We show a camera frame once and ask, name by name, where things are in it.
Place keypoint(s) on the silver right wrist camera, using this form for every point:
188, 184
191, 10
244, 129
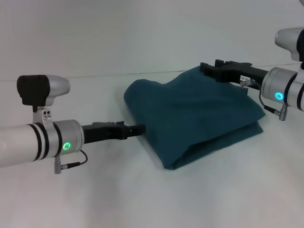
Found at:
288, 40

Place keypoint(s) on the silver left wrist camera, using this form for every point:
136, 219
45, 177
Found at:
42, 90

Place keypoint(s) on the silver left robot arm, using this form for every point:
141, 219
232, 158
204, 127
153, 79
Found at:
38, 145

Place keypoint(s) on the silver left camera bracket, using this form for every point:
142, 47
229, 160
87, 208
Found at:
45, 116

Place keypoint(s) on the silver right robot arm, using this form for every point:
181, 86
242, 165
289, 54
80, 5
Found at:
282, 88

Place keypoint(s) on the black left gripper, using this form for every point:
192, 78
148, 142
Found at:
104, 133

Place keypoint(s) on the teal blue shirt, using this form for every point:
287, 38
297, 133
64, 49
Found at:
190, 114

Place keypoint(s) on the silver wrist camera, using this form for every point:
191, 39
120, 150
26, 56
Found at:
42, 90
288, 40

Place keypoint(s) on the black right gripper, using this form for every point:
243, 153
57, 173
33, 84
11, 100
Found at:
242, 72

